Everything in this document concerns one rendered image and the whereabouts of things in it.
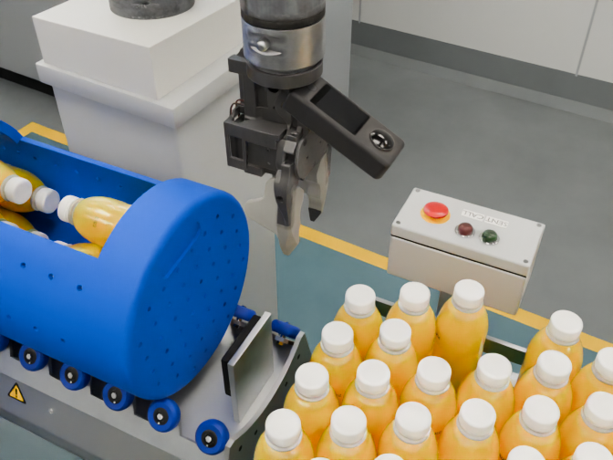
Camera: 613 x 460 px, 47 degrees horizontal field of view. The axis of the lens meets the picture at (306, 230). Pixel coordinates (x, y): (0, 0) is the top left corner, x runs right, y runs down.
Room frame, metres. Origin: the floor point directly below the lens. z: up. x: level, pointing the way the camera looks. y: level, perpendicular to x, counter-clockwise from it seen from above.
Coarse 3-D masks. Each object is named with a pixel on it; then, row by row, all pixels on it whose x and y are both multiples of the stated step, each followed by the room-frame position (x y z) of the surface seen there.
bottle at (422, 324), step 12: (396, 312) 0.63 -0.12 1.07; (408, 312) 0.62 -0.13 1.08; (420, 312) 0.62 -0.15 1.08; (432, 312) 0.63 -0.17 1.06; (420, 324) 0.61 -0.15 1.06; (432, 324) 0.62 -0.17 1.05; (420, 336) 0.60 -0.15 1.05; (432, 336) 0.61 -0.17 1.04; (420, 348) 0.60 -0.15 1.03; (432, 348) 0.62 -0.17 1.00; (420, 360) 0.60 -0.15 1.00
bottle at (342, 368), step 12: (324, 348) 0.56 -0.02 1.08; (312, 360) 0.56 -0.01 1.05; (324, 360) 0.55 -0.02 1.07; (336, 360) 0.54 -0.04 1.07; (348, 360) 0.55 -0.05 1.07; (360, 360) 0.56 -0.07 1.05; (336, 372) 0.53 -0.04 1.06; (348, 372) 0.54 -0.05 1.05; (336, 384) 0.53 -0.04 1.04; (348, 384) 0.53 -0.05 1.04
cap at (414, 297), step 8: (400, 288) 0.64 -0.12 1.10; (408, 288) 0.64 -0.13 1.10; (416, 288) 0.64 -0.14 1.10; (424, 288) 0.64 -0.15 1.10; (400, 296) 0.63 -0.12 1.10; (408, 296) 0.63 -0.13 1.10; (416, 296) 0.63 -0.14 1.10; (424, 296) 0.62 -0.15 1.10; (400, 304) 0.63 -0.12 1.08; (408, 304) 0.62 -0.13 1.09; (416, 304) 0.61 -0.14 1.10; (424, 304) 0.62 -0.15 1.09
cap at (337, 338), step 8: (328, 328) 0.57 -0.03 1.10; (336, 328) 0.57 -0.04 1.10; (344, 328) 0.57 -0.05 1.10; (328, 336) 0.56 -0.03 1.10; (336, 336) 0.56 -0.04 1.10; (344, 336) 0.56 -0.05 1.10; (352, 336) 0.56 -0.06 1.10; (328, 344) 0.55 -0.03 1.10; (336, 344) 0.55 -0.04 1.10; (344, 344) 0.55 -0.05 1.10; (336, 352) 0.54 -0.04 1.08
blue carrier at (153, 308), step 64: (0, 128) 0.90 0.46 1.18; (64, 192) 0.90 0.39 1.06; (128, 192) 0.84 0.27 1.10; (192, 192) 0.68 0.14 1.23; (0, 256) 0.61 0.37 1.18; (64, 256) 0.59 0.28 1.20; (128, 256) 0.58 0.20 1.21; (192, 256) 0.63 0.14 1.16; (0, 320) 0.59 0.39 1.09; (64, 320) 0.55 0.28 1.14; (128, 320) 0.52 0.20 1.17; (192, 320) 0.62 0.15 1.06; (128, 384) 0.51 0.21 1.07
